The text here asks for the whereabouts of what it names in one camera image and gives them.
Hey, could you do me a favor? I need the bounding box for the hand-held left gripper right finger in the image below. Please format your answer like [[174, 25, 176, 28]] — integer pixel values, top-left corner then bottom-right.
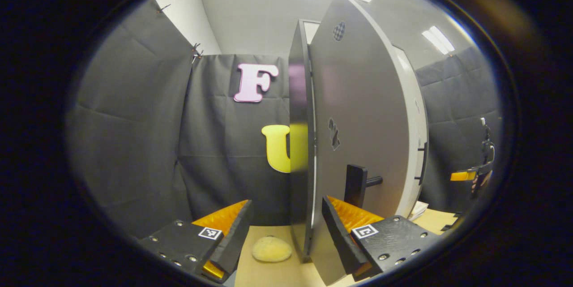
[[321, 195, 441, 281]]

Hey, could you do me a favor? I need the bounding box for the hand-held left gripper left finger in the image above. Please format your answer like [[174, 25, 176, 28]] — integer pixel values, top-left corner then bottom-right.
[[138, 200, 253, 284]]

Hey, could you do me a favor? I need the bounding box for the white cabinet door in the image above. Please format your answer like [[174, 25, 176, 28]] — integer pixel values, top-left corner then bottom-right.
[[392, 45, 429, 219], [308, 0, 411, 287]]

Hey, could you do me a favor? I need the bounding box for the pale yellow round pad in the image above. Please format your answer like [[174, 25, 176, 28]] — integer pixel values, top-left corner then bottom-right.
[[252, 236, 293, 263]]

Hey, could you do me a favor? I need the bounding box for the white paperback book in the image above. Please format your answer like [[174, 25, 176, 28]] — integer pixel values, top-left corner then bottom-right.
[[410, 201, 430, 221]]

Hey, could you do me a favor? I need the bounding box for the small ceiling light panel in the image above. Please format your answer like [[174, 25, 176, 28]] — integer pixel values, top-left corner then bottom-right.
[[422, 26, 455, 56]]

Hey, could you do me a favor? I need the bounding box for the black backdrop cloth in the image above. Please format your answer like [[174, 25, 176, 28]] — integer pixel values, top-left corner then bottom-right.
[[67, 0, 502, 238]]

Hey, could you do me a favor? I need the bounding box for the black door handle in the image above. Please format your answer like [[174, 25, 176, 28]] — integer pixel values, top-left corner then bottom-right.
[[414, 141, 428, 186], [344, 164, 384, 209]]

